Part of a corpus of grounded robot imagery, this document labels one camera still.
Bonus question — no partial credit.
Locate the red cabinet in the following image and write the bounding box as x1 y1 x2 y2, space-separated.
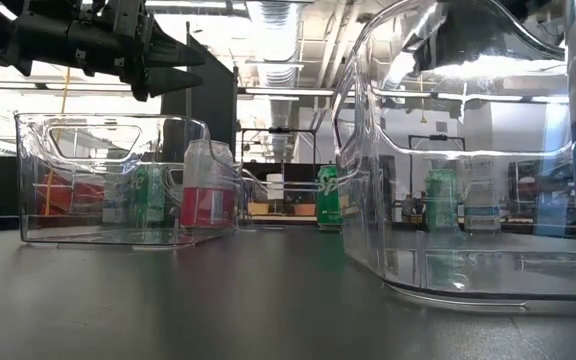
35 172 107 217

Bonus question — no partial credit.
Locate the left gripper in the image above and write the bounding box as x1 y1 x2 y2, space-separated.
65 12 207 103

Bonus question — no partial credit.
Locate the wooden workbench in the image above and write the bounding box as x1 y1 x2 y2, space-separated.
247 214 319 224

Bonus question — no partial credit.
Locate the ceiling light strip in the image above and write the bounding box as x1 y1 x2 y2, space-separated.
237 88 337 98

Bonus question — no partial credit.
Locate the clear plastic storage bin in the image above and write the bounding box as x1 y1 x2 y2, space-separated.
15 112 243 250
235 167 349 232
331 0 576 315

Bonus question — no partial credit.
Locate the white cylinder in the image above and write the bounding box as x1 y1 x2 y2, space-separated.
266 172 285 201

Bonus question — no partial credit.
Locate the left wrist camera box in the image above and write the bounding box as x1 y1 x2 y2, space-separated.
80 0 142 26

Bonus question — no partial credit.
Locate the white red Spindrift can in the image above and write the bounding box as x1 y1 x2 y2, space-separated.
180 138 237 230

